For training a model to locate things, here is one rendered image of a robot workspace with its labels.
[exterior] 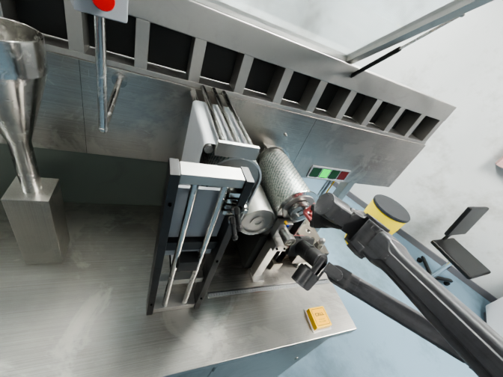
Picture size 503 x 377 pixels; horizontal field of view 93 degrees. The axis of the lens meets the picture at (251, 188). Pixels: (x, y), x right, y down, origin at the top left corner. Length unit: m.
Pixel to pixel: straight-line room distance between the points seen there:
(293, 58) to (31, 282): 1.04
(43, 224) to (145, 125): 0.40
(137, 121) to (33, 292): 0.57
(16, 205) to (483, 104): 3.60
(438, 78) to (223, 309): 3.24
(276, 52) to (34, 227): 0.86
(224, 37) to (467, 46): 3.01
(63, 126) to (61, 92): 0.11
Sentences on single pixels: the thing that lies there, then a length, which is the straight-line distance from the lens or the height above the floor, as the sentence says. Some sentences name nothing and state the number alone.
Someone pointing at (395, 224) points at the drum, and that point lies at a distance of 2.75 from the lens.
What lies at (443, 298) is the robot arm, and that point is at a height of 1.48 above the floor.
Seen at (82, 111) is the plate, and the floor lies 1.29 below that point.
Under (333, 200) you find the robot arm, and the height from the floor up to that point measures 1.43.
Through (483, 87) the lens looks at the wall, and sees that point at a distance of 3.51.
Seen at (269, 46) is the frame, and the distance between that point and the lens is 0.87.
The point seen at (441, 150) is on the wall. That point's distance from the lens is 3.55.
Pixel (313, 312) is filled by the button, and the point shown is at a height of 0.92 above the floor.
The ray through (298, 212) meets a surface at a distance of 0.78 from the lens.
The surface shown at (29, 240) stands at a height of 1.02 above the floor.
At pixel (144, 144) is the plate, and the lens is 0.93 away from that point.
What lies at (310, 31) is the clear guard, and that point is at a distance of 0.89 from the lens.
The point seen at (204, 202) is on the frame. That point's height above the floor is 1.35.
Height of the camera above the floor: 1.70
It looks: 35 degrees down
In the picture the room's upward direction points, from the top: 24 degrees clockwise
